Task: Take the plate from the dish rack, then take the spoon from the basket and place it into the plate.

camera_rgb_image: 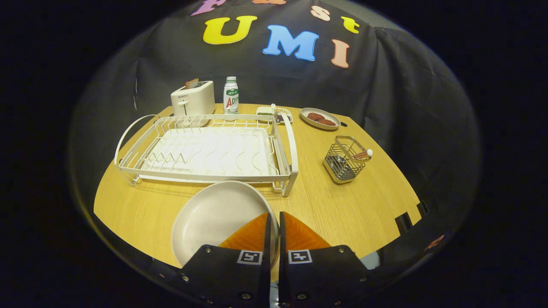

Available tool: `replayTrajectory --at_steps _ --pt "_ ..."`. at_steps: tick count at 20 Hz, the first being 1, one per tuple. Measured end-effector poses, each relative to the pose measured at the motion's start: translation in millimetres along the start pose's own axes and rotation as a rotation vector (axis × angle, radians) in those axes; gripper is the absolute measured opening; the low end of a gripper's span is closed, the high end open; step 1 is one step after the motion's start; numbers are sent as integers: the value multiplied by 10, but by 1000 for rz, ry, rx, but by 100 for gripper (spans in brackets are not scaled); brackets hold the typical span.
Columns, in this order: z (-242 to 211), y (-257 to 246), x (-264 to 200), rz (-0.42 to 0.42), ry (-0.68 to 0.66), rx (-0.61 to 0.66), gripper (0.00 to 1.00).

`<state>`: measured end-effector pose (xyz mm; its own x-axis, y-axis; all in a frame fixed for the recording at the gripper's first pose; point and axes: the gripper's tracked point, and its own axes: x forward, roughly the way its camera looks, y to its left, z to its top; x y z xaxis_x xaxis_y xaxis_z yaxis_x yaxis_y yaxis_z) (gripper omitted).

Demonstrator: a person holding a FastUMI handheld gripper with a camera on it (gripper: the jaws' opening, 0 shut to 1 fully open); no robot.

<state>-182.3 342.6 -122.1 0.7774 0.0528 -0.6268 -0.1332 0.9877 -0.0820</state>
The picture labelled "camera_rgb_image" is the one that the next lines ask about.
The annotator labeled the white drink bottle green label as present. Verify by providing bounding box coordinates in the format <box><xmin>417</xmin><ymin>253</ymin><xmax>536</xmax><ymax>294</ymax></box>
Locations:
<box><xmin>223</xmin><ymin>77</ymin><xmax>239</xmax><ymax>116</ymax></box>

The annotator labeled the small cream oval plate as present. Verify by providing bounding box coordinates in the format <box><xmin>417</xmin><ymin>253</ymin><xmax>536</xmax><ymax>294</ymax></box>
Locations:
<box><xmin>300</xmin><ymin>107</ymin><xmax>341</xmax><ymax>130</ymax></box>

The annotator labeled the metal wire basket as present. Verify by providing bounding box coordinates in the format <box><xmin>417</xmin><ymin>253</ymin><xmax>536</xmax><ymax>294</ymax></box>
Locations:
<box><xmin>323</xmin><ymin>136</ymin><xmax>372</xmax><ymax>185</ymax></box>

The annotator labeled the cream round plate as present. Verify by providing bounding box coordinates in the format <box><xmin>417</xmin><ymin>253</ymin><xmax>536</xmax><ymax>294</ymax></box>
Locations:
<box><xmin>171</xmin><ymin>181</ymin><xmax>280</xmax><ymax>268</ymax></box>

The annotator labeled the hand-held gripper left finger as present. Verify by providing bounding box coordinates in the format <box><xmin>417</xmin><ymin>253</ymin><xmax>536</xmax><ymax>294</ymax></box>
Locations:
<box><xmin>180</xmin><ymin>213</ymin><xmax>272</xmax><ymax>308</ymax></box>

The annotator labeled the metal spoon with red handle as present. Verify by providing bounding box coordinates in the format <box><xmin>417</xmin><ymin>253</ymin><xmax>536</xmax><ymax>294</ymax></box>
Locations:
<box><xmin>330</xmin><ymin>148</ymin><xmax>373</xmax><ymax>170</ymax></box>

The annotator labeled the white toaster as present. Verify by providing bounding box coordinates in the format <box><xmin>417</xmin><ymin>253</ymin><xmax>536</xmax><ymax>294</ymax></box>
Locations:
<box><xmin>170</xmin><ymin>80</ymin><xmax>216</xmax><ymax>127</ymax></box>

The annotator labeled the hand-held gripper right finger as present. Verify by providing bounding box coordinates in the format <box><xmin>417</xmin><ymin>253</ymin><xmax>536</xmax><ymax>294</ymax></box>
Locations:
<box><xmin>278</xmin><ymin>211</ymin><xmax>379</xmax><ymax>308</ymax></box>

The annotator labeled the white wire dish rack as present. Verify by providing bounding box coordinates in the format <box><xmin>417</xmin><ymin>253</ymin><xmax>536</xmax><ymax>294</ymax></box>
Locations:
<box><xmin>114</xmin><ymin>112</ymin><xmax>299</xmax><ymax>197</ymax></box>

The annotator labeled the black backdrop cloth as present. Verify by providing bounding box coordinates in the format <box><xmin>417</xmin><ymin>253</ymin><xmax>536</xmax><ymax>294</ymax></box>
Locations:
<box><xmin>71</xmin><ymin>0</ymin><xmax>480</xmax><ymax>231</ymax></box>

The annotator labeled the white divided snack dish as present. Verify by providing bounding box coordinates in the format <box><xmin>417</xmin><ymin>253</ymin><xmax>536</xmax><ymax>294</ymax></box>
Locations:
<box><xmin>256</xmin><ymin>104</ymin><xmax>294</xmax><ymax>125</ymax></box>

